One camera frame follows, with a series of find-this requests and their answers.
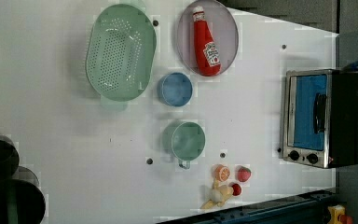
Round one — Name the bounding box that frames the green perforated colander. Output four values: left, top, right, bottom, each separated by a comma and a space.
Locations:
86, 4, 157, 102

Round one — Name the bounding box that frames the yellow red clamp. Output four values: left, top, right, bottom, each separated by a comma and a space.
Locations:
327, 204, 353, 224

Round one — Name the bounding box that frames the pink oval plate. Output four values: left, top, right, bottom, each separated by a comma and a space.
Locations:
176, 0, 239, 75

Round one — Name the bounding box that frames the green cup with handle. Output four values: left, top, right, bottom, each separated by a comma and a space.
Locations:
162, 120, 206, 170

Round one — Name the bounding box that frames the red ketchup bottle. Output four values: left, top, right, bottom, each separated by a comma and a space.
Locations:
193, 6, 221, 77

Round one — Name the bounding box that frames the yellow banana toy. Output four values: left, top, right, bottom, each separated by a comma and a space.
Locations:
201, 179, 234, 209

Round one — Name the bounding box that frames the blue metal frame rail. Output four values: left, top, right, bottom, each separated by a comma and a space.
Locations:
159, 190, 337, 224

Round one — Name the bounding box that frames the small red strawberry toy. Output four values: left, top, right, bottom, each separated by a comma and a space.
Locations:
231, 183, 241, 196

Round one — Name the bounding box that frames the blue cup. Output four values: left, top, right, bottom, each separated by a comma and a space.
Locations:
157, 72, 193, 107

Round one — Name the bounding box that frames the black cylinder base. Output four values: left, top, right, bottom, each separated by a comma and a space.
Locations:
0, 135, 47, 224

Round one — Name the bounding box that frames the large strawberry toy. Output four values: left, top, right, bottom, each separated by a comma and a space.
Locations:
237, 167, 252, 183

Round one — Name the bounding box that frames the orange slice toy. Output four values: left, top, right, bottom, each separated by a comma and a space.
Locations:
214, 164, 230, 182

